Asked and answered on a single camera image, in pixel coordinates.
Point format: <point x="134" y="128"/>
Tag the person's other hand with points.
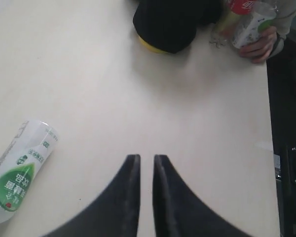
<point x="259" y="51"/>

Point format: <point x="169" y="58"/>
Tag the clear tea bottle illustrated label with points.
<point x="250" y="27"/>

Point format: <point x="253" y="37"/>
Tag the clear cola bottle red label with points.
<point x="243" y="7"/>

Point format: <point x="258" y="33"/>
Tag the yellow Nutri-Express bottle red cap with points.
<point x="227" y="23"/>

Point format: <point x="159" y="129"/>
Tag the white bottle green label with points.
<point x="21" y="161"/>

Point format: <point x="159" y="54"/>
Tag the black yellow round object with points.
<point x="170" y="25"/>

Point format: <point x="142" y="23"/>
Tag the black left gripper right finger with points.
<point x="178" y="212"/>

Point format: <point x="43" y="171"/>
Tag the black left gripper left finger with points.
<point x="115" y="212"/>

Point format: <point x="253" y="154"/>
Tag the grey sleeved other forearm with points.
<point x="286" y="11"/>

